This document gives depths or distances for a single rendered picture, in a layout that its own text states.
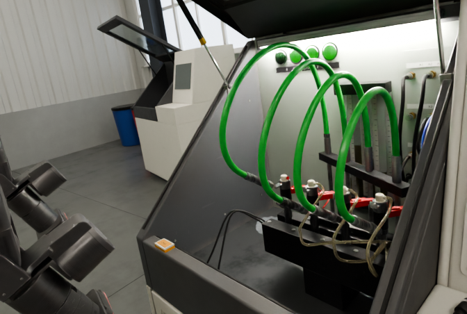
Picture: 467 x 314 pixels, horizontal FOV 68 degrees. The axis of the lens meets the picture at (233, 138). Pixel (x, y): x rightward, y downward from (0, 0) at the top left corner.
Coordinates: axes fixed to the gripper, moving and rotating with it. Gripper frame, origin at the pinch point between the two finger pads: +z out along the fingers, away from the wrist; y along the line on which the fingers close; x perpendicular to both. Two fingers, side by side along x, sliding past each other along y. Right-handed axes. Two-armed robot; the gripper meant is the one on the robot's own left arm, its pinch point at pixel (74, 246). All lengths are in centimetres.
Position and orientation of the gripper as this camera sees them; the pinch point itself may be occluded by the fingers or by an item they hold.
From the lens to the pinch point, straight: 99.0
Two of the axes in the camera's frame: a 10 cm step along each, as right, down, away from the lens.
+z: 4.9, 7.5, 4.4
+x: -6.7, 6.5, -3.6
